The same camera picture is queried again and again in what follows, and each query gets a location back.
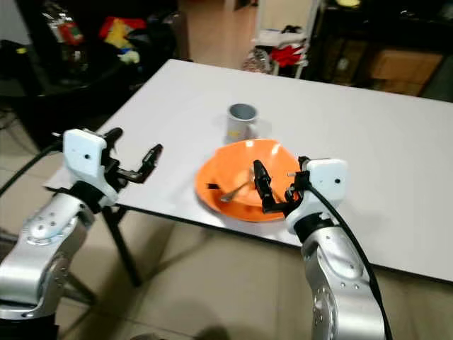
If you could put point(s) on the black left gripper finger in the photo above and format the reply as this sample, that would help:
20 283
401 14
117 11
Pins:
153 163
113 133

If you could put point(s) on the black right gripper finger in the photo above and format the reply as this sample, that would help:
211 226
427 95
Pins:
262 185
303 170

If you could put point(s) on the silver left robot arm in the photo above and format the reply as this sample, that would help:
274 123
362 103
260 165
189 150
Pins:
42 241

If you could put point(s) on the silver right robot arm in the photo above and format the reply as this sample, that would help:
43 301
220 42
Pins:
340 283

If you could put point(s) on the orange plastic bowl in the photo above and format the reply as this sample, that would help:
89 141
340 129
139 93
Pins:
226 159

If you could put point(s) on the grey mug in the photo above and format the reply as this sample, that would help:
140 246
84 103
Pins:
239 126

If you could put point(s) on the black table leg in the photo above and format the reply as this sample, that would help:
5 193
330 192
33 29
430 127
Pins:
122 248

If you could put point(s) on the black cabinet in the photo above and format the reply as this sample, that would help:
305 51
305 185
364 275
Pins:
56 85

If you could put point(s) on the red and yellow toy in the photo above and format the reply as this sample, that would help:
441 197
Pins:
120 37

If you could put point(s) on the red and white packet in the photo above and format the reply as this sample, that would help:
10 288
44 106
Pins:
67 28

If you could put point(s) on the red cloth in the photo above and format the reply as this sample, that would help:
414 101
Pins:
287 55

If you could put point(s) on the brown cardboard box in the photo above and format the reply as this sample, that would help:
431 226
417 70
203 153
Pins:
403 69

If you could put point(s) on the white chair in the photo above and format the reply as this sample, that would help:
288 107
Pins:
287 18

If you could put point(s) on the black shelf unit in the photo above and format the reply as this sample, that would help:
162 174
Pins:
382 28

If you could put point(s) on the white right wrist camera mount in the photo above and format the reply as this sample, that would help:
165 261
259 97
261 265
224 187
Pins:
325 180

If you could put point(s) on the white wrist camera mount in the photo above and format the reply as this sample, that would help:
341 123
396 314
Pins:
85 156
325 180

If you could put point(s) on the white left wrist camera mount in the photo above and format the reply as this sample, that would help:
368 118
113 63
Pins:
85 156

